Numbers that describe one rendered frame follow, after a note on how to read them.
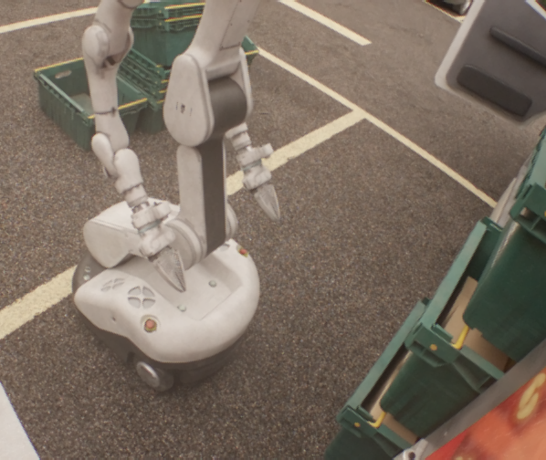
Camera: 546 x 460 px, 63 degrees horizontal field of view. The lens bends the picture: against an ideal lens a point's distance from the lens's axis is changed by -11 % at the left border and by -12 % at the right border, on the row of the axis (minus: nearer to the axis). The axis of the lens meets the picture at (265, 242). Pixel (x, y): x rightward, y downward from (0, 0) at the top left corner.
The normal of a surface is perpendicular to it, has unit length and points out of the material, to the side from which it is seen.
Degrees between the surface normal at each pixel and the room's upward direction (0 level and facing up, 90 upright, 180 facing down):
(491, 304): 91
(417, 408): 90
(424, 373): 93
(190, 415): 0
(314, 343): 0
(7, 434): 0
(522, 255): 93
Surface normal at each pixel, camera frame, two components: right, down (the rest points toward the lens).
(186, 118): -0.52, 0.47
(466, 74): -0.31, 0.59
